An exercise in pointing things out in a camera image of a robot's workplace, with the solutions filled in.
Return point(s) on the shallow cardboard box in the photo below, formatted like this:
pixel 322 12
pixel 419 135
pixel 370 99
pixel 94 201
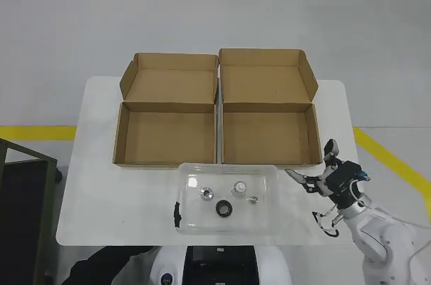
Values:
pixel 266 135
pixel 169 137

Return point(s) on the deep clear plastic tray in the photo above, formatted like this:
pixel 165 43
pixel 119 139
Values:
pixel 201 221

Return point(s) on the small metal shaft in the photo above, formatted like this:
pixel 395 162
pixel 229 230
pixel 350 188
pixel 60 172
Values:
pixel 253 199

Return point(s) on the black tape piece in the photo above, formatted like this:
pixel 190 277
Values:
pixel 177 215

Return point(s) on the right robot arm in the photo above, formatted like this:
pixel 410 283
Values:
pixel 382 246

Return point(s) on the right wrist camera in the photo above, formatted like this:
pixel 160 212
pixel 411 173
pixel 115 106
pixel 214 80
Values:
pixel 345 176

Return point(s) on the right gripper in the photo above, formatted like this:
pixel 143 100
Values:
pixel 347 206

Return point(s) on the robot body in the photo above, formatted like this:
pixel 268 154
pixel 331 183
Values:
pixel 222 265

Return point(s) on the dark green metal cart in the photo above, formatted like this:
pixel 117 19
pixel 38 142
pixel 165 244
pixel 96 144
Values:
pixel 19 221

